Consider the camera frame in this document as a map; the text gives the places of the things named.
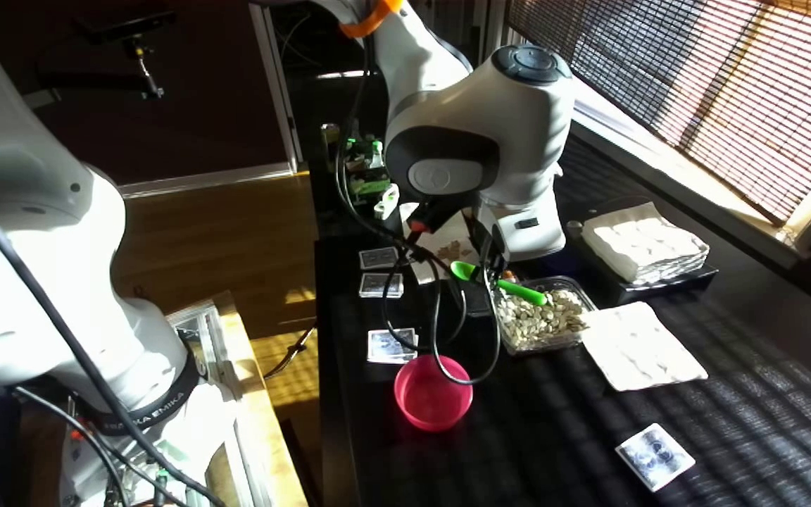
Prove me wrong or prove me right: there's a flat white paper napkin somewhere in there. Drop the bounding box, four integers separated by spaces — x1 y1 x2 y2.
577 298 711 394

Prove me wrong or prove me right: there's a small white device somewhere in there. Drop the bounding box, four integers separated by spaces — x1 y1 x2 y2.
371 180 404 223

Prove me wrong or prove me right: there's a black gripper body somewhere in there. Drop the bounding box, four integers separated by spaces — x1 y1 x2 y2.
457 205 522 285

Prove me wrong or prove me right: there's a window blind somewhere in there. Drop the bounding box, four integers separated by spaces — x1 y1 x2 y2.
506 0 811 227

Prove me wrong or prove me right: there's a clear container with grains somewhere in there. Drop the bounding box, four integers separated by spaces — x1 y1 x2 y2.
492 277 601 357

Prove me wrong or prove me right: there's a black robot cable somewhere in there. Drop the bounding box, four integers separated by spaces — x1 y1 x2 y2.
0 166 514 507

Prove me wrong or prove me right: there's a pink plastic bowl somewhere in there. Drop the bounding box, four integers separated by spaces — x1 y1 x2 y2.
391 353 475 433

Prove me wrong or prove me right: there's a white paper with snacks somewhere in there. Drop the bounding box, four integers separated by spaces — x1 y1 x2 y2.
408 219 485 285

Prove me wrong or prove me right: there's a stack of white napkins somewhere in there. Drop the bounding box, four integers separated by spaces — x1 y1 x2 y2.
580 199 713 287

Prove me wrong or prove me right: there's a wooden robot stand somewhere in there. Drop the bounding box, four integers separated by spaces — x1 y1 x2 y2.
163 289 309 507

